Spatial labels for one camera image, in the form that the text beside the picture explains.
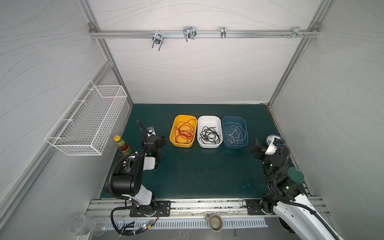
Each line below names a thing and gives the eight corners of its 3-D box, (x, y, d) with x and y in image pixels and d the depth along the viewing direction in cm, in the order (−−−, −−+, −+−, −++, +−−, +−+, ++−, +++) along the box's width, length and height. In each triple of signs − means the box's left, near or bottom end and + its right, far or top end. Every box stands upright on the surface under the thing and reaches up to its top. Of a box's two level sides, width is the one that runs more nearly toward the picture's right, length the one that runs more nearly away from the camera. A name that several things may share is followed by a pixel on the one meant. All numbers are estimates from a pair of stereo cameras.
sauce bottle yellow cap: (125, 156, 94) (112, 142, 79) (127, 150, 97) (115, 135, 82) (131, 156, 94) (119, 142, 79) (133, 150, 97) (122, 135, 82)
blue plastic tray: (223, 149, 99) (225, 143, 93) (219, 122, 114) (221, 116, 108) (248, 149, 99) (251, 143, 93) (241, 122, 114) (244, 116, 108)
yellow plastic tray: (169, 146, 99) (167, 140, 94) (176, 119, 114) (175, 113, 109) (192, 148, 98) (192, 143, 93) (196, 121, 113) (197, 115, 108)
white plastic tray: (197, 148, 98) (197, 142, 93) (197, 121, 113) (197, 115, 107) (223, 148, 98) (224, 142, 93) (219, 121, 113) (220, 115, 107)
